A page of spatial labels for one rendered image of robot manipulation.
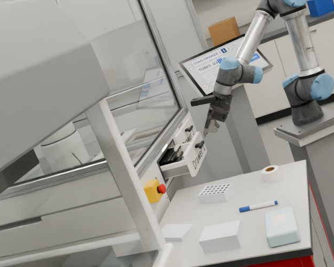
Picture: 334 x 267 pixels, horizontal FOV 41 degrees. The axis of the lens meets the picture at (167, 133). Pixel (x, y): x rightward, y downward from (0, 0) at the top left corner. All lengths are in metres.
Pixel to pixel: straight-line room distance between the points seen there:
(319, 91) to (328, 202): 0.58
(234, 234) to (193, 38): 2.38
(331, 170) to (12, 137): 1.75
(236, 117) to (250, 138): 0.17
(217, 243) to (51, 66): 0.78
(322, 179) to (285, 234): 0.96
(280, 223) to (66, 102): 0.76
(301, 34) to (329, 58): 2.92
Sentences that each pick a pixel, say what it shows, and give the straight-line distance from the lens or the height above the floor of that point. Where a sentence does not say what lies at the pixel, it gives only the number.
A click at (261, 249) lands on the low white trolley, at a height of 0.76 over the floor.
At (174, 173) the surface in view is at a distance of 1.97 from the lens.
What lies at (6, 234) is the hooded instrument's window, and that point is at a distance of 0.78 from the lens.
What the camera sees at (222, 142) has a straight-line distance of 3.76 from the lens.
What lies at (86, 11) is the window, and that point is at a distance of 1.84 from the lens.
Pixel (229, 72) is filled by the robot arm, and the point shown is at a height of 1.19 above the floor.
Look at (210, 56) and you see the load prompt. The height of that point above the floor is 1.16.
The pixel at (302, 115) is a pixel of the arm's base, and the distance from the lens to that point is 2.24.
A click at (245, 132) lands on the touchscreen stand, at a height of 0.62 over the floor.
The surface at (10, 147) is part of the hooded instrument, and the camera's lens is 0.80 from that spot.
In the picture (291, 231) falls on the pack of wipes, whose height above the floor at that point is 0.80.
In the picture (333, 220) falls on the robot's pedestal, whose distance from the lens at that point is 2.40.
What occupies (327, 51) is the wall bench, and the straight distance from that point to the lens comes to 4.96.
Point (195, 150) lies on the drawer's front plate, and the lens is 2.03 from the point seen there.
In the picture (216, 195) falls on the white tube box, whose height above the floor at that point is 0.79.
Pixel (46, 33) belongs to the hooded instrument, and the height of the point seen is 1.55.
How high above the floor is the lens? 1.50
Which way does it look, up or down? 14 degrees down
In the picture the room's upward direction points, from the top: 22 degrees counter-clockwise
